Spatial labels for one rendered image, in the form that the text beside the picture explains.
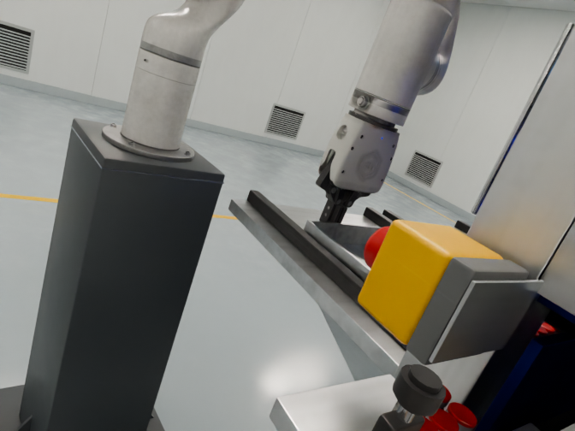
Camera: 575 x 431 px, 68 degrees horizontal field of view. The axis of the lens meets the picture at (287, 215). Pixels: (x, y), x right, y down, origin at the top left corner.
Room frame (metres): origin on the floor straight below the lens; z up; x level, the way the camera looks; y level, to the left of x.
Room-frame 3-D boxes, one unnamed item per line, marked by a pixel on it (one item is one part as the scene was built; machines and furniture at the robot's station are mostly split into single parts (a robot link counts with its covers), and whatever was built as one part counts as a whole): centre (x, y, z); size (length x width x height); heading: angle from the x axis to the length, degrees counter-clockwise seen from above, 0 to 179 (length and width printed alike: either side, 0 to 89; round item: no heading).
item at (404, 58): (0.64, -0.07, 1.17); 0.09 x 0.08 x 0.13; 149
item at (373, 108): (0.64, -0.07, 1.09); 0.09 x 0.08 x 0.03; 129
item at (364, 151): (0.64, -0.07, 1.03); 0.10 x 0.07 x 0.11; 129
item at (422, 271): (0.29, -0.12, 1.00); 0.08 x 0.07 x 0.07; 39
